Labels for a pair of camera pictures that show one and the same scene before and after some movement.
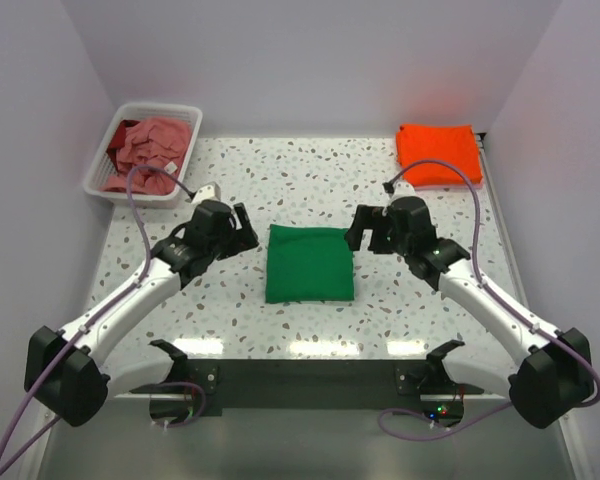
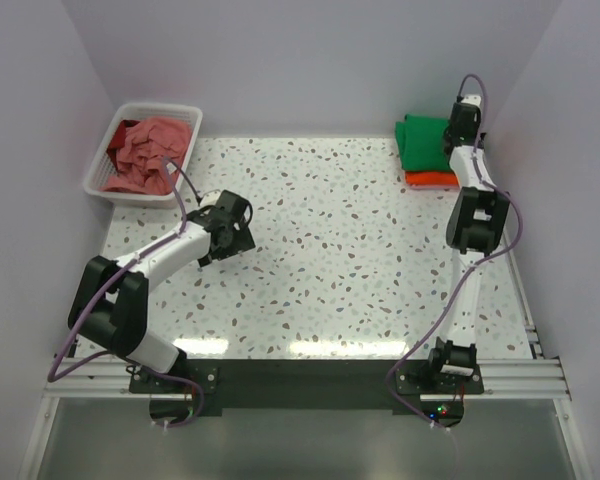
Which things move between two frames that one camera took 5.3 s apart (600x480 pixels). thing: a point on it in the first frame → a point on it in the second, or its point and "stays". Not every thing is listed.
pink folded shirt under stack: (480, 187) stays
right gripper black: (375, 229) → (449, 141)
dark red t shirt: (119, 139) stays
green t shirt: (308, 264) → (421, 142)
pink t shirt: (154, 142) stays
